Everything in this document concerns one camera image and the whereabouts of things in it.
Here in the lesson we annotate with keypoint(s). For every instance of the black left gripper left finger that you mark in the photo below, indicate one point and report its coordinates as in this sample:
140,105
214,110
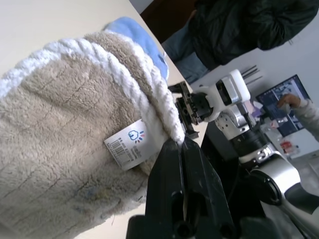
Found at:
164,179

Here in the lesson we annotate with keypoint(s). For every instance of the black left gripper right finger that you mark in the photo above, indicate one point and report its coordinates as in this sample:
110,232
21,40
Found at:
204,184

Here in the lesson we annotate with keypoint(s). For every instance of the black computer monitor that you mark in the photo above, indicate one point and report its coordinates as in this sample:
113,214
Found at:
295,87

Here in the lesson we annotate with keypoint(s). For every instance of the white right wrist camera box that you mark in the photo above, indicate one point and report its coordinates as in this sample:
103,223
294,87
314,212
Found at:
236,79

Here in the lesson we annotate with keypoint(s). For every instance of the bystander hand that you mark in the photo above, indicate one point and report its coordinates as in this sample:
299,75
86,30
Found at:
289,100

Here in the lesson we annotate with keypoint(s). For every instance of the small red white box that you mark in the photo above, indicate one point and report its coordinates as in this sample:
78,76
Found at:
287,145

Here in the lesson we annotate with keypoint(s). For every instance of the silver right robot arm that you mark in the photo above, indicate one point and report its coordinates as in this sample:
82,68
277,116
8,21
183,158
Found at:
274,171

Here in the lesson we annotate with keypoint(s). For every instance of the bystander in black jacket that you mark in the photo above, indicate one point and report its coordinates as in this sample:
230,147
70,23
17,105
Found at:
236,30

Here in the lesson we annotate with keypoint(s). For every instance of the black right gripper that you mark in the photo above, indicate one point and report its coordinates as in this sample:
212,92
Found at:
199,107

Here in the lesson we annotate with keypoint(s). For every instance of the beige towel with white trim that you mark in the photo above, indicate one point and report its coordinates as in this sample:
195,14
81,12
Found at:
62,124

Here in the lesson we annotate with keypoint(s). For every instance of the bystander forearm light sleeve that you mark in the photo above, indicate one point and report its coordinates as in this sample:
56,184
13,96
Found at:
310,117

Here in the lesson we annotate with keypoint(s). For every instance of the folded blue towel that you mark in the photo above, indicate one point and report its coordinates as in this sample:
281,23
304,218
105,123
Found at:
139,37

